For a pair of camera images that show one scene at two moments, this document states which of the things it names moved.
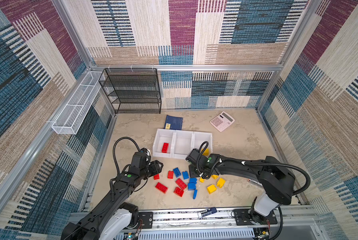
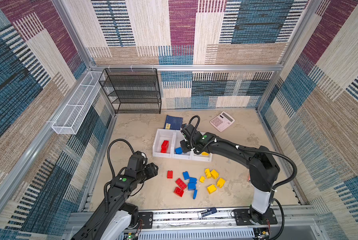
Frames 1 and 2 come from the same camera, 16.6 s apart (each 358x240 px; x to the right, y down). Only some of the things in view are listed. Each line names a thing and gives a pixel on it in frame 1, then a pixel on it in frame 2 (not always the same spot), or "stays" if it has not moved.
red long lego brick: [161, 187] to [165, 145]
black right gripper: [191, 171] to [185, 149]
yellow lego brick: [221, 182] stays
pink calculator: [222, 122] stays
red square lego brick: [170, 174] stays
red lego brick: [165, 147] stays
